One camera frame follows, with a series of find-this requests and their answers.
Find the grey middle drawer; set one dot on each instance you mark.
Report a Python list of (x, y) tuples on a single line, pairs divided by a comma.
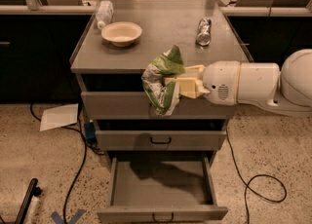
[(160, 140)]

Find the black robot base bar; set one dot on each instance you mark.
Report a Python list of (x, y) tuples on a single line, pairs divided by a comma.
[(33, 190)]

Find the grey bottom drawer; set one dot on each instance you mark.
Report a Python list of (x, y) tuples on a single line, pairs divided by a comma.
[(161, 188)]

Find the grey top drawer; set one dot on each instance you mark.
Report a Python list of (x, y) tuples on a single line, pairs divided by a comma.
[(136, 105)]

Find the white paper sheet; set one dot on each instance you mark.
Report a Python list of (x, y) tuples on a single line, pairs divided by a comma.
[(60, 116)]

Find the blue power adapter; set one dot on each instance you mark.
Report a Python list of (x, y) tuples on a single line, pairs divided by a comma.
[(90, 132)]

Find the grey drawer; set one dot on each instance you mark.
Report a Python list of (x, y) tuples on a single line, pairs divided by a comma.
[(160, 140), (161, 188), (136, 105)]

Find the clear plastic water bottle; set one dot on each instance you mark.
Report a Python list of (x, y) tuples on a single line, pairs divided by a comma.
[(104, 13)]

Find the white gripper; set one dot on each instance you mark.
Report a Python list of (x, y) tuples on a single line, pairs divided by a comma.
[(220, 82)]

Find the white paper bowl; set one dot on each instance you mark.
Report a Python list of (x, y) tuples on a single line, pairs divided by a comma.
[(122, 33)]

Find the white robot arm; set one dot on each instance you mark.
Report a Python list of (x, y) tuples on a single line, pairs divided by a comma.
[(282, 89)]

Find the green jalapeno chip bag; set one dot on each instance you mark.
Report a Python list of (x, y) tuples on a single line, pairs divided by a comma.
[(163, 97)]

